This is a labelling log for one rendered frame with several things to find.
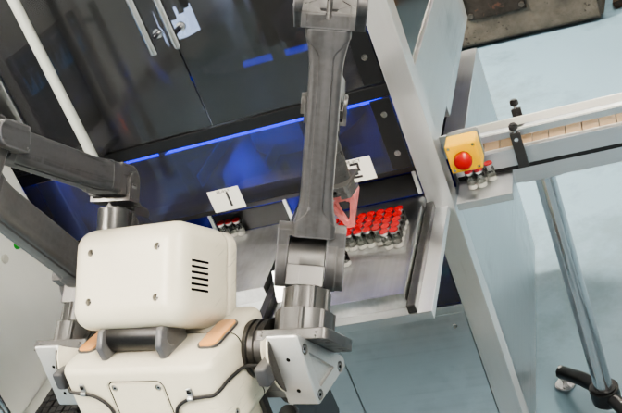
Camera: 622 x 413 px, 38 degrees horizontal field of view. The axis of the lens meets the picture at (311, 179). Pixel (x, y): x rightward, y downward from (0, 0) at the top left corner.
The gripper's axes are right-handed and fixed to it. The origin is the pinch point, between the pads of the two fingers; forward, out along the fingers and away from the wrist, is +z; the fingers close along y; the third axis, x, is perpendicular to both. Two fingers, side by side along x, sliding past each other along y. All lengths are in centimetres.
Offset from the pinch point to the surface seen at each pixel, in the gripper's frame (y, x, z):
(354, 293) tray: 9.2, 7.1, 18.9
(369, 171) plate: 36.3, 4.1, 1.8
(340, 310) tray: 1.1, 8.2, 18.5
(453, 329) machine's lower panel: 44, -2, 49
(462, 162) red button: 33.1, -17.9, 3.2
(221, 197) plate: 36, 42, 0
